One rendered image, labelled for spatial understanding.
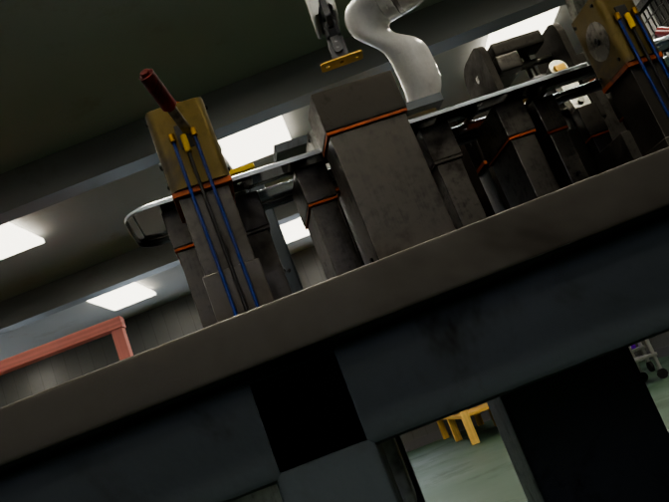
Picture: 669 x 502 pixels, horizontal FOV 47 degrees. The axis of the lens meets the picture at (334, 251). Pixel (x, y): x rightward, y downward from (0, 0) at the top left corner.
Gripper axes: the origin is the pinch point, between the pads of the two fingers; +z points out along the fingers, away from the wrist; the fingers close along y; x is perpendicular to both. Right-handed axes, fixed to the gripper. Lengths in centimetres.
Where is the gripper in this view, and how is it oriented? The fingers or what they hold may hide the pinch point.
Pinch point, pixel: (337, 50)
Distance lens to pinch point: 151.0
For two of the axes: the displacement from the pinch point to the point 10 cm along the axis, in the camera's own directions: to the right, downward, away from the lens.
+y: -0.9, -1.6, -9.8
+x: 9.5, -3.3, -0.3
